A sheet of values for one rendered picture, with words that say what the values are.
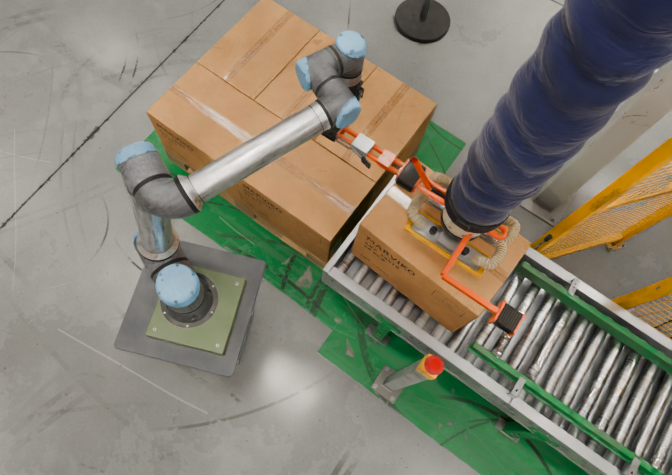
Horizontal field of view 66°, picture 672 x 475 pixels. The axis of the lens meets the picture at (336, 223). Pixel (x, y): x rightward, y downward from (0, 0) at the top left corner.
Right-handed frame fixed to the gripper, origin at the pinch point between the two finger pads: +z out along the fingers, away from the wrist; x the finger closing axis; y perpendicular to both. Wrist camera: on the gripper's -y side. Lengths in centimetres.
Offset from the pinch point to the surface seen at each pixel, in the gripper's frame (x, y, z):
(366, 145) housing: 0.6, 13.8, 13.0
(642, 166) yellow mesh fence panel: 43, 98, -5
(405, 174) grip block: -0.6, 32.1, 12.8
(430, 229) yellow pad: -9, 51, 23
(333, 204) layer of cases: -1, 4, 81
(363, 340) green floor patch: -37, 55, 136
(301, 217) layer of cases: -16, -4, 81
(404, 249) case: -14, 47, 41
